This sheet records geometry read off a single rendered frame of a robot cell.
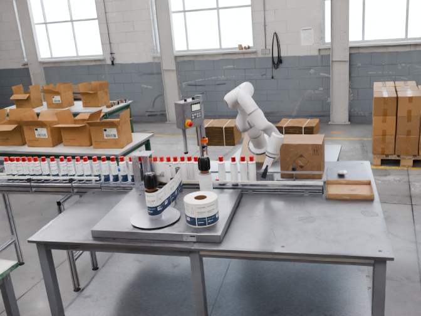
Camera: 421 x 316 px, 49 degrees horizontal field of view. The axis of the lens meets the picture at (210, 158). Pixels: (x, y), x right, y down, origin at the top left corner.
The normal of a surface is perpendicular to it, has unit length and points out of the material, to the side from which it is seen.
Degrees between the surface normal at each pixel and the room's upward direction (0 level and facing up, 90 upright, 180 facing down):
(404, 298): 0
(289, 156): 90
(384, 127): 90
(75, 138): 90
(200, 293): 90
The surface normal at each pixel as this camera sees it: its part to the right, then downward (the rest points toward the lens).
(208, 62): -0.34, 0.31
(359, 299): -0.09, -0.95
